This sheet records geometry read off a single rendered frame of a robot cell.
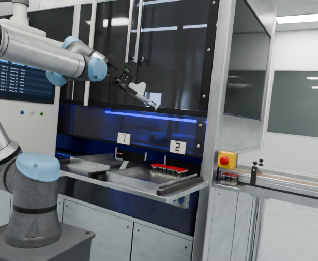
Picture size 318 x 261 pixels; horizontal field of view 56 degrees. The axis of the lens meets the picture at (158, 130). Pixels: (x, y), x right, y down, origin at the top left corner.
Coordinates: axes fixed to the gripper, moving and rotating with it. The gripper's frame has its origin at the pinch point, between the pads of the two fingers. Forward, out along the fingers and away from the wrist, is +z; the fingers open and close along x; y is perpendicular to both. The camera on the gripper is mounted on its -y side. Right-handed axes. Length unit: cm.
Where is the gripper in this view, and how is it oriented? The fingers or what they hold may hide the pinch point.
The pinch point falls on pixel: (144, 101)
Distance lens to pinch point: 111.3
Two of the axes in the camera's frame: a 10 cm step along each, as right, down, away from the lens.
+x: -0.8, 0.0, 10.0
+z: 8.4, 5.4, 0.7
